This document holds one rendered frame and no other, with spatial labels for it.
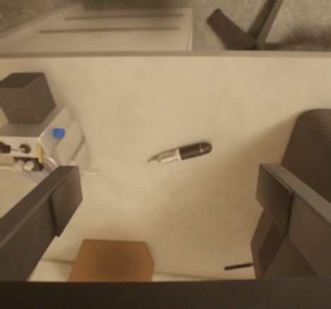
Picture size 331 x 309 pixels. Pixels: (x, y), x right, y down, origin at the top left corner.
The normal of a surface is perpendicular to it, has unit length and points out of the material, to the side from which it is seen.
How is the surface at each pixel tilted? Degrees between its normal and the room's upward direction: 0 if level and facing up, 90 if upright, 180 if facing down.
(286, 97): 0
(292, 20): 0
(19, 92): 0
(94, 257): 90
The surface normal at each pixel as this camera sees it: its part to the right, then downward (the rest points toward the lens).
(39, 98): 0.99, 0.04
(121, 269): -0.15, -0.77
